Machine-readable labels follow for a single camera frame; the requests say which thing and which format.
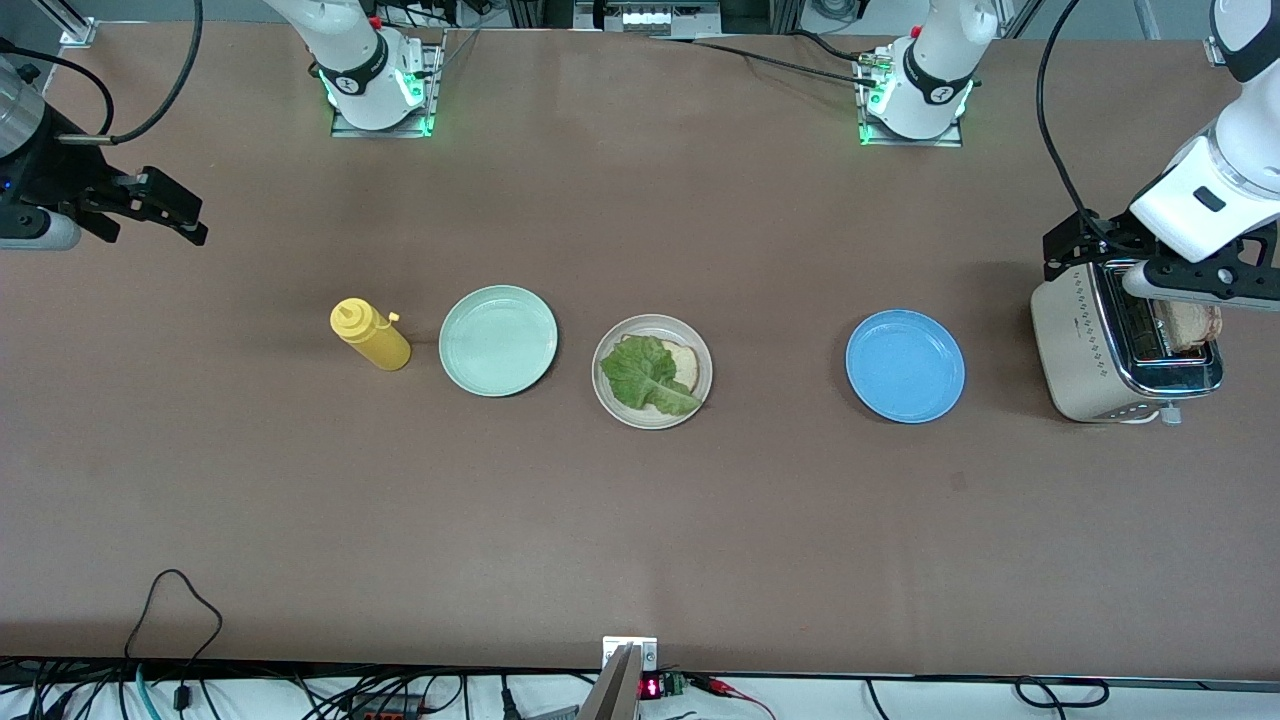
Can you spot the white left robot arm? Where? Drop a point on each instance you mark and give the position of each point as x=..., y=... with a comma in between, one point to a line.
x=1172, y=220

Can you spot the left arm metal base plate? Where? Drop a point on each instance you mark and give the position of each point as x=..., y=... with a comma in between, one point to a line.
x=915, y=142

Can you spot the yellow squeeze bottle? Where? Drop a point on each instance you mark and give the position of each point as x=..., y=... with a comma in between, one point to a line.
x=378, y=345

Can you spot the beige plate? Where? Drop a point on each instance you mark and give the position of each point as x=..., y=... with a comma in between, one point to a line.
x=640, y=422

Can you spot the silver lit control box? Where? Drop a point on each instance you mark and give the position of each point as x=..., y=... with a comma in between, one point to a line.
x=650, y=18

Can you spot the beige chrome toaster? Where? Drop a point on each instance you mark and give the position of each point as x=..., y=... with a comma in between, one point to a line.
x=1075, y=350

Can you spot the mint green plate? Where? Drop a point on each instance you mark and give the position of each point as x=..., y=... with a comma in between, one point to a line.
x=498, y=342

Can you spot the small red display board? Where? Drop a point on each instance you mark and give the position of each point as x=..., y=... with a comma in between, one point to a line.
x=652, y=688

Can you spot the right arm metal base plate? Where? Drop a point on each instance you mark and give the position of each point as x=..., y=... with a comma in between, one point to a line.
x=380, y=132

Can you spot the green lettuce leaf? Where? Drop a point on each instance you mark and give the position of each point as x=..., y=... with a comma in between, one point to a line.
x=645, y=375

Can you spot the brown-crusted bread slice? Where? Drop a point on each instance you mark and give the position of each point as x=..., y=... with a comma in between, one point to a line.
x=688, y=368
x=1190, y=328

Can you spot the silver corner bracket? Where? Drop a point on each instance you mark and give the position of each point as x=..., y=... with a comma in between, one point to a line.
x=78, y=32

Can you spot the blue plate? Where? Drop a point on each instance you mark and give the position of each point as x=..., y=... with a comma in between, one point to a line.
x=905, y=366

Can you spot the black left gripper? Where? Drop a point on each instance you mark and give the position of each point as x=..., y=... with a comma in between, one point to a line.
x=1078, y=240

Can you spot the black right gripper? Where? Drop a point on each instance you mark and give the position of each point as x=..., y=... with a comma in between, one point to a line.
x=52, y=178

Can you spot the aluminium camera mount post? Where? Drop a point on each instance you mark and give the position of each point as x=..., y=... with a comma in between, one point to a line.
x=612, y=695

